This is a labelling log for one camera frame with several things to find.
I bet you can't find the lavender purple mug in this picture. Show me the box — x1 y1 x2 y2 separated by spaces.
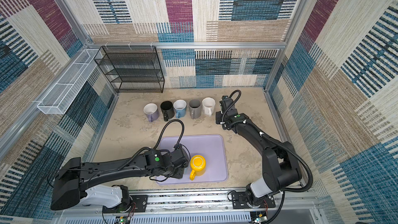
144 103 159 122

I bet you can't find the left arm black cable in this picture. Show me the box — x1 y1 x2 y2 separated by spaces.
153 119 186 150

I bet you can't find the lavender silicone tray mat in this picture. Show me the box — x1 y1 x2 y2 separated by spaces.
155 134 228 186

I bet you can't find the white wire mesh basket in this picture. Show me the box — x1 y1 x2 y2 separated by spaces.
37 49 98 115

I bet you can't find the black mug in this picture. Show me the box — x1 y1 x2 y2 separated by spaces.
160 101 175 122

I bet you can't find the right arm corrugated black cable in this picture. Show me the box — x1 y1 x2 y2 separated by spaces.
221 89 314 193

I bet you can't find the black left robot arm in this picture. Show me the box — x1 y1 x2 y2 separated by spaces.
50 147 189 211

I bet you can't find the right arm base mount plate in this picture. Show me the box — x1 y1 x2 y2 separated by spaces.
227 190 276 209

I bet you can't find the white mug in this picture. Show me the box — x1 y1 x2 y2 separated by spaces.
202 97 216 117

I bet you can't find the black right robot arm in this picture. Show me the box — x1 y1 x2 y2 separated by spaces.
216 95 302 207

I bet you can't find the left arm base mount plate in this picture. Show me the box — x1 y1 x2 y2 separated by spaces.
102 195 148 214

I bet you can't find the aluminium front rail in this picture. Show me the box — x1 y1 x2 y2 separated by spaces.
55 186 321 224

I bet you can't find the teal blue patterned mug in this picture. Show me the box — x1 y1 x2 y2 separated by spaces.
173 100 187 119

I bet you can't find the grey mug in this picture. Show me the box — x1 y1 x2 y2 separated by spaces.
189 99 202 119

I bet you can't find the black wire mesh shelf rack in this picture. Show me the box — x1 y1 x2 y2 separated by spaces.
94 46 165 93

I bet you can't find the yellow mug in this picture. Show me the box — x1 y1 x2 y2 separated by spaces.
189 155 206 180

